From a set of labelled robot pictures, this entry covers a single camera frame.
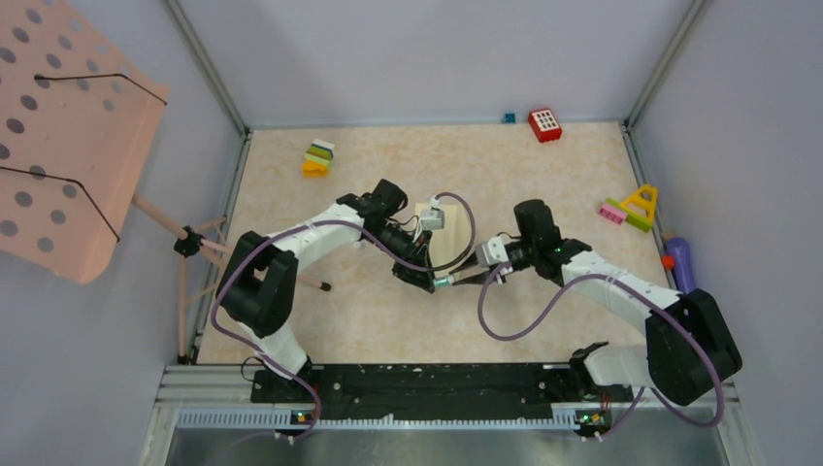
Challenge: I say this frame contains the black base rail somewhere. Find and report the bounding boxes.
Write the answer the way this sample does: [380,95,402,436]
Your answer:
[155,363,659,442]

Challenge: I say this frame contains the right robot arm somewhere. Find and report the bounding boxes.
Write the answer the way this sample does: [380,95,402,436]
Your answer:
[456,199,743,406]

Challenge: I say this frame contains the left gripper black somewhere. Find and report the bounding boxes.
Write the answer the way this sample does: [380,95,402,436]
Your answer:
[366,222,436,292]

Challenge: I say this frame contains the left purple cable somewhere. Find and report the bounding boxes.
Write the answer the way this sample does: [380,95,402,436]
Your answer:
[209,191,477,445]

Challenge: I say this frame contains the yellow green toy block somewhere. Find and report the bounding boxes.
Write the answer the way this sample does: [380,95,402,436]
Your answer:
[618,183,658,232]

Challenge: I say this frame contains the yellow envelope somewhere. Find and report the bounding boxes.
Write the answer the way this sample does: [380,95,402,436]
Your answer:
[429,203,471,267]

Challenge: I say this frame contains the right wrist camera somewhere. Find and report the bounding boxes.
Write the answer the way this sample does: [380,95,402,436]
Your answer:
[475,236,506,268]

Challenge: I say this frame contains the pink small block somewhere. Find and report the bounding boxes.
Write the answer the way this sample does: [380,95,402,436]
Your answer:
[598,203,628,225]

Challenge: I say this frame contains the pink perforated music stand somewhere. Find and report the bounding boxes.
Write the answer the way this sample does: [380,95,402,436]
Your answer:
[1,1,244,367]

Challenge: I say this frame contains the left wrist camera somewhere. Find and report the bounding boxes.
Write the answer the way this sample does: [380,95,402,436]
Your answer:
[415,197,445,231]

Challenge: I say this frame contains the stacked colourful toy blocks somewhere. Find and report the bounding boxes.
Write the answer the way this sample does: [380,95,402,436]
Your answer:
[301,139,335,178]

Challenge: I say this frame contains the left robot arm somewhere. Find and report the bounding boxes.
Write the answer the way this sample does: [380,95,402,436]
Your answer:
[216,180,435,402]

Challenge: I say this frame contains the red toy block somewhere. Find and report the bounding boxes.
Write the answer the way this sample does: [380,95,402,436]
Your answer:
[527,108,563,144]

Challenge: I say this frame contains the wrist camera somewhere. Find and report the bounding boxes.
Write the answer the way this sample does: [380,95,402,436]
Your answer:
[475,236,506,268]
[415,197,445,231]

